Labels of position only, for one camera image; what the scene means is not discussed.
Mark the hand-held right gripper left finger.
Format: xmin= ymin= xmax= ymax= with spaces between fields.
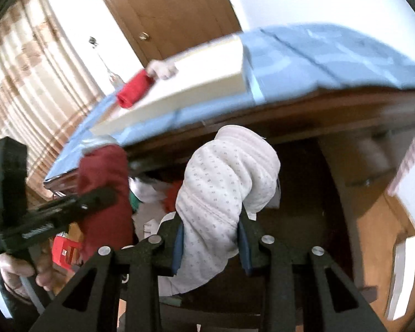
xmin=38 ymin=214 xmax=185 ymax=332

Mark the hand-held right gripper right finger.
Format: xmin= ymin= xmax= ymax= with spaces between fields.
xmin=237 ymin=211 xmax=388 ymax=332

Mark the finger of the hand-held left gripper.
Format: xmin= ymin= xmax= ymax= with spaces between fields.
xmin=31 ymin=186 xmax=119 ymax=222

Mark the dark red underwear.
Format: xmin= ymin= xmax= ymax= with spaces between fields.
xmin=77 ymin=144 xmax=135 ymax=263

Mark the white dotted underwear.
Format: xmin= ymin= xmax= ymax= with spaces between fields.
xmin=157 ymin=125 xmax=281 ymax=296

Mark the bright red underwear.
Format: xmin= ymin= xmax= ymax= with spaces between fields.
xmin=116 ymin=69 xmax=155 ymax=109

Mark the pale pink underwear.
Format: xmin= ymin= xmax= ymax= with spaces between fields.
xmin=147 ymin=59 xmax=178 ymax=80

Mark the side desk drawer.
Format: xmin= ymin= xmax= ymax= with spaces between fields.
xmin=332 ymin=135 xmax=415 ymax=189

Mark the person's left hand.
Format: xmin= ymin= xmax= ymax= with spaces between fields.
xmin=0 ymin=240 xmax=60 ymax=298

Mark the red package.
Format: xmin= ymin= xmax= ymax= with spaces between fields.
xmin=53 ymin=234 xmax=82 ymax=271

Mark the beige patterned curtain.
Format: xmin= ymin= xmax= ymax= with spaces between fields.
xmin=0 ymin=0 xmax=104 ymax=194

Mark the beige curtain tassel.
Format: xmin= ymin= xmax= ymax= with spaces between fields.
xmin=96 ymin=46 xmax=123 ymax=89

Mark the dark wooden desk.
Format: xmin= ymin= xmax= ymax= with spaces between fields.
xmin=43 ymin=86 xmax=415 ymax=332

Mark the pink patterned hanging cloth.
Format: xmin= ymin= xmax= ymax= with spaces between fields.
xmin=387 ymin=119 xmax=415 ymax=196

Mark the blue plaid tablecloth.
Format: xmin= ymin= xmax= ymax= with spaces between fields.
xmin=45 ymin=24 xmax=415 ymax=180

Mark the brown wooden door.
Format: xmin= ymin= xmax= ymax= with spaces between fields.
xmin=90 ymin=0 xmax=243 ymax=63

